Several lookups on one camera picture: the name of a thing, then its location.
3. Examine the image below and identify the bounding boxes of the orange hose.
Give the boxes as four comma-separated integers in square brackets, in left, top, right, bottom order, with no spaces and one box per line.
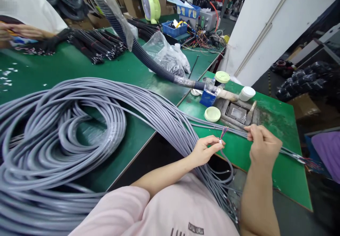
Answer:
[210,0,221,33]

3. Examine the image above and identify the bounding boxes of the person's left index finger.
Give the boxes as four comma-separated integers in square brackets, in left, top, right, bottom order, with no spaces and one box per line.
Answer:
[203,136,226,145]

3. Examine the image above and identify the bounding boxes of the grey cable with coloured wires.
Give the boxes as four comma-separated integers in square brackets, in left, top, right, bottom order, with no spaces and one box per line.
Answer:
[212,126,236,185]

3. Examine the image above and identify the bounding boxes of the clear plastic sheet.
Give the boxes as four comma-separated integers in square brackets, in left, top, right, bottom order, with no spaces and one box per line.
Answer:
[100,0,139,52]

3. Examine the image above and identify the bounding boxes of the person's right hand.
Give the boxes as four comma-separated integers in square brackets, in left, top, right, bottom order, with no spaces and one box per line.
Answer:
[244,124,283,165]

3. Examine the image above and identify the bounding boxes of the person's body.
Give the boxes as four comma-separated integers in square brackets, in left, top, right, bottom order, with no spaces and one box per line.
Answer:
[68,172,242,236]

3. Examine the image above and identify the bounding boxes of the grey metal machine box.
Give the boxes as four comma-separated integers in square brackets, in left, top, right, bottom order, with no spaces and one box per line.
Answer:
[198,9,221,34]

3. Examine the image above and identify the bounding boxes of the person's right fingers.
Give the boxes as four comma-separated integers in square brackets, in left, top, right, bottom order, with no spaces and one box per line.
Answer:
[250,124,269,141]

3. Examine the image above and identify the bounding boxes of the person's left hand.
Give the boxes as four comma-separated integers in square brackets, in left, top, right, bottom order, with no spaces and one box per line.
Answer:
[189,136,226,168]

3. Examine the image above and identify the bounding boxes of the blue block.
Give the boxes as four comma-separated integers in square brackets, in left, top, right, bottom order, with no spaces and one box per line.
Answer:
[199,85,219,108]

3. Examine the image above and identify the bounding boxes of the bunch of stripped grey leads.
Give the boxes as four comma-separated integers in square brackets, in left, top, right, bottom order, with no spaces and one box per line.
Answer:
[185,115,324,172]

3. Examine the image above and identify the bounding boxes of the white jar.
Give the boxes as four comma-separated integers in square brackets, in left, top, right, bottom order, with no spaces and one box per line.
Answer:
[238,86,256,102]

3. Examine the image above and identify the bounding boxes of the stack of cardboard boxes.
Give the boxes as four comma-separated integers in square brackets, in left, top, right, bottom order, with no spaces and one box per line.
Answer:
[63,0,176,31]

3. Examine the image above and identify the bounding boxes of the white wall conduit pipes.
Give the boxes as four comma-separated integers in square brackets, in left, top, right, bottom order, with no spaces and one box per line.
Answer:
[233,0,300,80]

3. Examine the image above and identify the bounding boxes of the pile of black bags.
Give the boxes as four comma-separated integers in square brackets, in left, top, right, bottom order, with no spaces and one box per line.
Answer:
[275,61,340,102]

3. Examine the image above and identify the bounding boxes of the blue plastic bin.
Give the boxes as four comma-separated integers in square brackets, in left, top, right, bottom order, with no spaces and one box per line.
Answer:
[161,19,189,38]

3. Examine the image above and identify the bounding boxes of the pale green jar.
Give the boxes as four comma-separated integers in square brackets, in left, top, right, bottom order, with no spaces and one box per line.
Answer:
[204,106,222,123]

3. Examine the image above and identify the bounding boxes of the large coil of grey cables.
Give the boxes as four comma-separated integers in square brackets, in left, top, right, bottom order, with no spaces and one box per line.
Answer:
[0,77,243,236]

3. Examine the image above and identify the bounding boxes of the brown cardboard box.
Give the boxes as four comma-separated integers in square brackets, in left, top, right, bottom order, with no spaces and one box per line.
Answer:
[288,92,322,120]

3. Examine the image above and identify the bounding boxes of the light green fan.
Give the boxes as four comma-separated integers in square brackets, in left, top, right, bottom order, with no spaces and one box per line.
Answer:
[140,0,162,25]

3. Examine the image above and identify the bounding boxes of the pile of black cable bundles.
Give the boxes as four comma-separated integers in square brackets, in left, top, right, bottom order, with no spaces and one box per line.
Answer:
[15,18,163,65]

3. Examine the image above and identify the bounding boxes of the clear bag of small parts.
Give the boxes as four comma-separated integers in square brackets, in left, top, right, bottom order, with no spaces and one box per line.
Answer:
[142,31,192,75]

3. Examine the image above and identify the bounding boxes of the dark corrugated hose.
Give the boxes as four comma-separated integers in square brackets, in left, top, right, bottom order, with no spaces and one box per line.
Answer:
[102,5,206,89]

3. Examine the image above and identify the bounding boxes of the blue crate with papers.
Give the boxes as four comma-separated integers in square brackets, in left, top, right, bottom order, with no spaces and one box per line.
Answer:
[167,0,202,19]

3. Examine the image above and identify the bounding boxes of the tangle of coloured wires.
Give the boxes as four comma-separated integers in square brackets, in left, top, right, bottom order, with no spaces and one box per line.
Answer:
[180,28,228,58]

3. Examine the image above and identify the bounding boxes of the person's right thumb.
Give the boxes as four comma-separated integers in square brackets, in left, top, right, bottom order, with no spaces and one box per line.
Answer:
[244,126,256,142]

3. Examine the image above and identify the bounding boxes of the person's left thumb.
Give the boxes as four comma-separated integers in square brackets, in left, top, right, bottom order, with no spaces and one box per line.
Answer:
[205,142,223,152]

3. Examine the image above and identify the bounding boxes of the purple cloth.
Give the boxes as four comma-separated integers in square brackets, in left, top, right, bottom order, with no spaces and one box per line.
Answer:
[311,131,340,184]

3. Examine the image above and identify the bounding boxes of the beige pipe nozzle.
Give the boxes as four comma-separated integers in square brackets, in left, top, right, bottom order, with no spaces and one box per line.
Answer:
[216,88,241,102]

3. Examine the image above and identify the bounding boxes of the scattered small white pieces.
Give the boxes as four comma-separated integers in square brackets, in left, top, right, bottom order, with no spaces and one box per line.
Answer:
[0,67,19,92]

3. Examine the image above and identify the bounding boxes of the metal solder pot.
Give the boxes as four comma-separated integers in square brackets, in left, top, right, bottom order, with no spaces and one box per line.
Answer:
[216,99,260,129]

